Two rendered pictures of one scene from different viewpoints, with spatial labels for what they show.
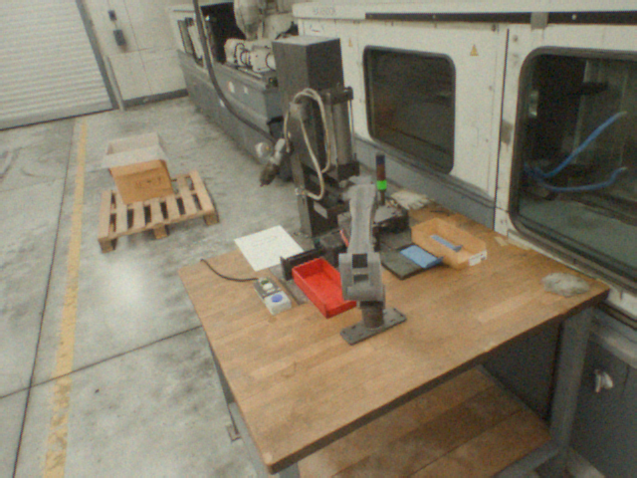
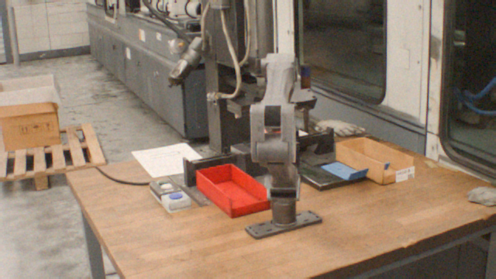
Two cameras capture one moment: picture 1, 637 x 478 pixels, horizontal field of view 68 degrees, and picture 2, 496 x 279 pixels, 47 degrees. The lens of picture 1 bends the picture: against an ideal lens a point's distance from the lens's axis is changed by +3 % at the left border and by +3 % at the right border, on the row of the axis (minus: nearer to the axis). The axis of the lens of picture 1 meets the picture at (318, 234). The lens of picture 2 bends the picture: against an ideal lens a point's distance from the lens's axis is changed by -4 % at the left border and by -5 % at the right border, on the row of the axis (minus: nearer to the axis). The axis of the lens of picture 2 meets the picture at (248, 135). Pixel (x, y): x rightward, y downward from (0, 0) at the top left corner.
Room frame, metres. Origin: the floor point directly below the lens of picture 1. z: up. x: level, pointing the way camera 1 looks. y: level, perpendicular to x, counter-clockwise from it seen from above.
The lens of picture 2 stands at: (-0.30, 0.03, 1.58)
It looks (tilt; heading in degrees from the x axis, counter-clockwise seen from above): 17 degrees down; 357
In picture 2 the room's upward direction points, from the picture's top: 2 degrees counter-clockwise
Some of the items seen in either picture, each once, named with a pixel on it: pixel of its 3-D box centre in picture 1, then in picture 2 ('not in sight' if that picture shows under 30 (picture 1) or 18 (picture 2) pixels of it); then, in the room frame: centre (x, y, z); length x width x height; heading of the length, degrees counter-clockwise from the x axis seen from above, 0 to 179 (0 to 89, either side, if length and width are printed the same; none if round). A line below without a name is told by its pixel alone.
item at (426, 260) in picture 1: (421, 254); (344, 167); (1.38, -0.35, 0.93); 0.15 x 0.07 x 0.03; 26
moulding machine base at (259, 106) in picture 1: (244, 92); (155, 47); (7.27, 0.81, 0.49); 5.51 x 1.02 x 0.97; 20
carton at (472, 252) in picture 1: (447, 243); (373, 160); (1.44, -0.46, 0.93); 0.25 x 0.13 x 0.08; 23
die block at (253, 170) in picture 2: (350, 245); (265, 158); (1.51, -0.11, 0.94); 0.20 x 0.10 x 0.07; 113
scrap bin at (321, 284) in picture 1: (323, 286); (231, 189); (1.28, 0.01, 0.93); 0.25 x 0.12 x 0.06; 23
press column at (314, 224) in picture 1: (308, 143); (226, 45); (1.75, -0.01, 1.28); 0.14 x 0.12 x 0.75; 113
